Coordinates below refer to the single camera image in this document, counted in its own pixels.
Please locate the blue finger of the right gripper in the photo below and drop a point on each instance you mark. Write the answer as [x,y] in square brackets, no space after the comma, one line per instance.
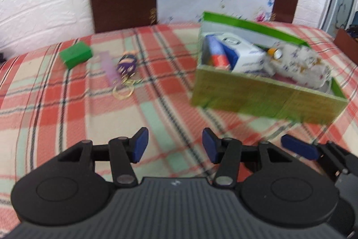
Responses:
[300,147]

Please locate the purple cartoon keychain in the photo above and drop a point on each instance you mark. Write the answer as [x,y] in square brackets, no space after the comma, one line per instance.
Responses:
[126,70]

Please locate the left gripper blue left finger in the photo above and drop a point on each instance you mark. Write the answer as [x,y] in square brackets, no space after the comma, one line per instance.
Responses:
[123,152]

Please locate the floral fabric pouch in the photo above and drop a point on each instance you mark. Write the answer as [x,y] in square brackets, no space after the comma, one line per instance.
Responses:
[299,65]

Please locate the black marker with yellow cap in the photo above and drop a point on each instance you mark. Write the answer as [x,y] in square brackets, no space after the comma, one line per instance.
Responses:
[275,53]

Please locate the red card box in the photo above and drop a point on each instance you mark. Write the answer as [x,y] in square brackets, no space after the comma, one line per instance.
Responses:
[213,53]

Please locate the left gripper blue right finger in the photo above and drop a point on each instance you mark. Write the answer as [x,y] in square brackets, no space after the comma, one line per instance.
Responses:
[226,153]

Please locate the plaid bed blanket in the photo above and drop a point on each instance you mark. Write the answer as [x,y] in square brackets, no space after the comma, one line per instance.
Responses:
[46,108]

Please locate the brown wooden furniture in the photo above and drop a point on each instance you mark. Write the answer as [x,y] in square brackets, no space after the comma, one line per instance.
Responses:
[347,44]

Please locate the small green box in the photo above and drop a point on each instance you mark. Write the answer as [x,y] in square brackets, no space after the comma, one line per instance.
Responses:
[76,54]

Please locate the green cardboard box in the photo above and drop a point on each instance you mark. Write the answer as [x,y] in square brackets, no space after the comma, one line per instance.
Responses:
[257,93]

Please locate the white blue carton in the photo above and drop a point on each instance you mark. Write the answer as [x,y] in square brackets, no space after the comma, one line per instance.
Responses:
[242,55]

